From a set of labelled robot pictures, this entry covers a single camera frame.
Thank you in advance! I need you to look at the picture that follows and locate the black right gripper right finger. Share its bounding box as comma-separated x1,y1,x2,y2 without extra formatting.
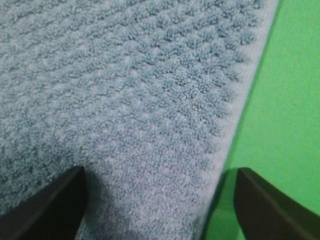
233,167,320,240

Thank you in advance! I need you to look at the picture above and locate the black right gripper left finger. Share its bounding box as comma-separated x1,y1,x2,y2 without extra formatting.
0,166,86,240

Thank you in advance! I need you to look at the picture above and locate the blue waffle-weave towel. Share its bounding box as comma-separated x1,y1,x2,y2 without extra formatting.
0,0,279,240

